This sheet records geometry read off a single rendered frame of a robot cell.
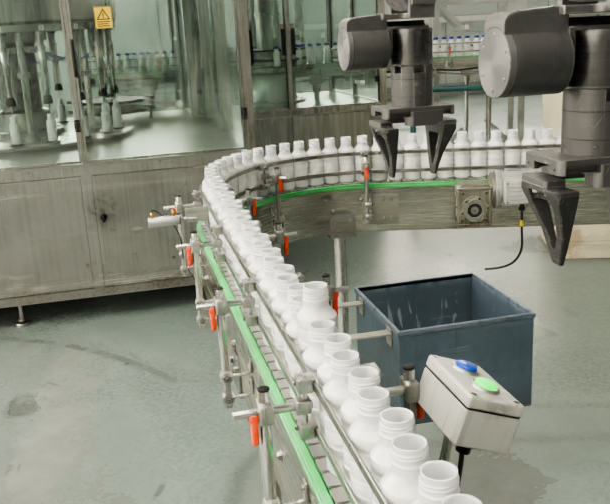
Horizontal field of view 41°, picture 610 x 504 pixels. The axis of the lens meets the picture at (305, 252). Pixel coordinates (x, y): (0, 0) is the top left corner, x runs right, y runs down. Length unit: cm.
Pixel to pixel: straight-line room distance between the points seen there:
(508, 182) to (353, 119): 398
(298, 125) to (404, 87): 547
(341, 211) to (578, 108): 227
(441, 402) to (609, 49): 55
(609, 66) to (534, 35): 7
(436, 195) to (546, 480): 107
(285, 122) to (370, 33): 547
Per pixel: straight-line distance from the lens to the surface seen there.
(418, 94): 113
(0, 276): 471
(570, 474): 308
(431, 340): 172
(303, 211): 290
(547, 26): 70
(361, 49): 110
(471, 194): 287
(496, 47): 69
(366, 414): 93
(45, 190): 457
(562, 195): 71
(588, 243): 553
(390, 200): 296
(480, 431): 106
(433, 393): 111
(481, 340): 177
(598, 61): 72
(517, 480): 302
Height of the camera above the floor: 158
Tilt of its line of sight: 16 degrees down
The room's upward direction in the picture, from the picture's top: 3 degrees counter-clockwise
